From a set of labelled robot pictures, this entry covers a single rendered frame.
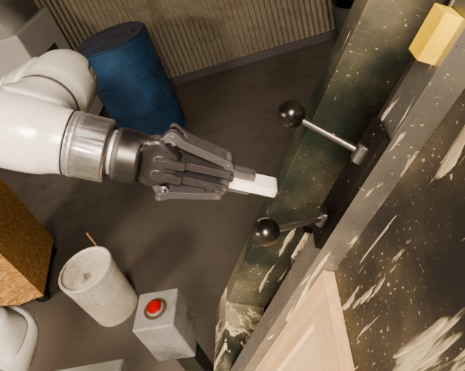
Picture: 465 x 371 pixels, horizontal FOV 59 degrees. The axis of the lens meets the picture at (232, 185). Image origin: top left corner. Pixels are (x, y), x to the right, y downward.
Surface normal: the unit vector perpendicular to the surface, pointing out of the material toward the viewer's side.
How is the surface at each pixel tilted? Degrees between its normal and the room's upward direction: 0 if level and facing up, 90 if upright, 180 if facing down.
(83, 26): 90
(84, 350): 0
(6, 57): 90
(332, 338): 58
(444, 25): 90
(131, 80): 90
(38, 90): 38
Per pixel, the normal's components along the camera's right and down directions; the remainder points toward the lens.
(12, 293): 0.22, 0.59
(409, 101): -0.96, -0.21
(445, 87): -0.01, 0.66
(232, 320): 0.26, -0.72
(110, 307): 0.46, 0.51
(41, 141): 0.43, 0.22
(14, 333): 0.94, -0.27
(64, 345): -0.29, -0.72
